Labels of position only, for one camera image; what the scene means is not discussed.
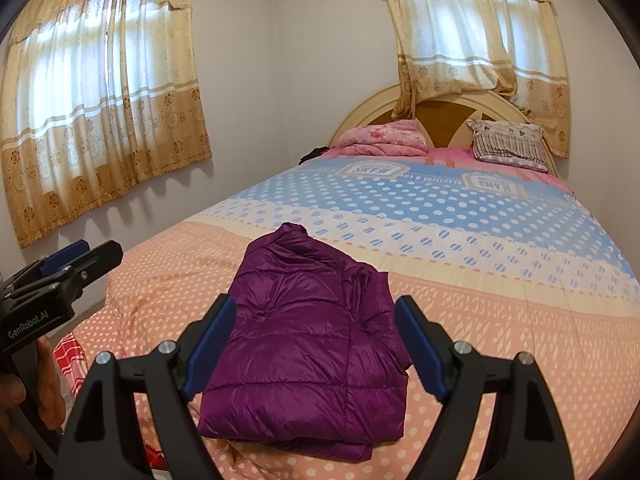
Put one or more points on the striped grey pillow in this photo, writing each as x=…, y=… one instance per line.
x=515, y=144

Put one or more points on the polka dot duvet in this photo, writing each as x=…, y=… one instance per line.
x=506, y=259

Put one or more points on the cream wooden headboard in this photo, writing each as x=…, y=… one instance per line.
x=443, y=119

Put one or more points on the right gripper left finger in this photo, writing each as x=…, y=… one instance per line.
x=103, y=440

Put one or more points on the red plaid bed sheet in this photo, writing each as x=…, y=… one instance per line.
x=72, y=362

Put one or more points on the folded pink blanket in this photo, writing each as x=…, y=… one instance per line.
x=404, y=138

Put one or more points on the beige curtain behind headboard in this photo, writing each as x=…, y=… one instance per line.
x=510, y=47

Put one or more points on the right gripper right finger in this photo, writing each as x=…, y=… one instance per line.
x=525, y=440

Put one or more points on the beige curtain side window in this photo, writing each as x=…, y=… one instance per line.
x=97, y=96

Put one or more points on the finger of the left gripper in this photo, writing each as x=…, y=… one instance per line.
x=63, y=257
x=83, y=271

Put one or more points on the purple hooded puffer jacket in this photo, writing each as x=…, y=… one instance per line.
x=314, y=363

